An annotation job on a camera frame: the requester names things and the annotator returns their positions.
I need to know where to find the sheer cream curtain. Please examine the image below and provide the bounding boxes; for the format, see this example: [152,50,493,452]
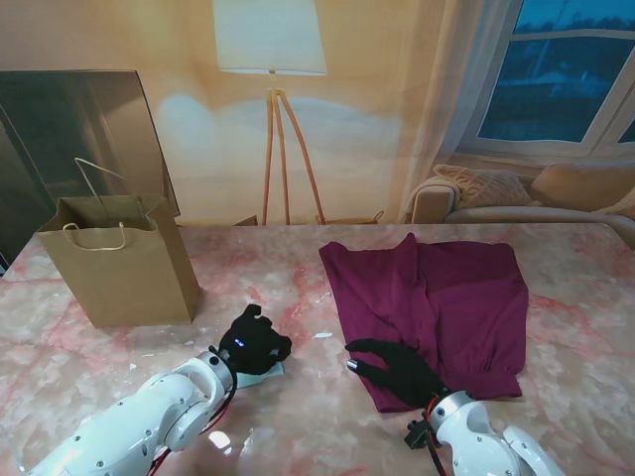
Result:
[396,0,522,224]

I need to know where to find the white framed window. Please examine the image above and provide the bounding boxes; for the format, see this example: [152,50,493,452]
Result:
[455,0,635,160]

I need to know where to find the dark mirror panel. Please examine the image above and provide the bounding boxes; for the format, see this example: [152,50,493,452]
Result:
[0,69,181,269]

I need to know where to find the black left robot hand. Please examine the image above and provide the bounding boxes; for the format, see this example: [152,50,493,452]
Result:
[219,304,294,378]

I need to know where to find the kraft paper bag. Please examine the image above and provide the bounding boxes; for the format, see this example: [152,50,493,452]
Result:
[37,157,202,328]

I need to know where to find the plain tan cushion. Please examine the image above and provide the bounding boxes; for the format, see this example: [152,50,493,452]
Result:
[528,163,635,212]

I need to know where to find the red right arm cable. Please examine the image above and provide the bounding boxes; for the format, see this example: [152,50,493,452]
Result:
[424,394,443,447]

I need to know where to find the knitted cream cushion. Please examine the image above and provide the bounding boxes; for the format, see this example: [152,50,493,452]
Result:
[434,164,542,209]

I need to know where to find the purple shorts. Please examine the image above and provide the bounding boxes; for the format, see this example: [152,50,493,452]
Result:
[317,231,530,416]

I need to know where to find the light blue sock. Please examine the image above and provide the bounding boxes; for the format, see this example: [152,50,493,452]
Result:
[236,360,288,389]

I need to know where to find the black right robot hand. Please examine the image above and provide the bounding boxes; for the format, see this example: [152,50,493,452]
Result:
[344,338,450,409]

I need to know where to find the tripod floor lamp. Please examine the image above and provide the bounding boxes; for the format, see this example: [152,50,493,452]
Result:
[212,0,328,227]

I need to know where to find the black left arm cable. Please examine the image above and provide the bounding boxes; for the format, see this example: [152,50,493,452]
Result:
[197,369,240,437]

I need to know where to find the beige sofa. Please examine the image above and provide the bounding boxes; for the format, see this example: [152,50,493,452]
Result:
[406,163,635,230]

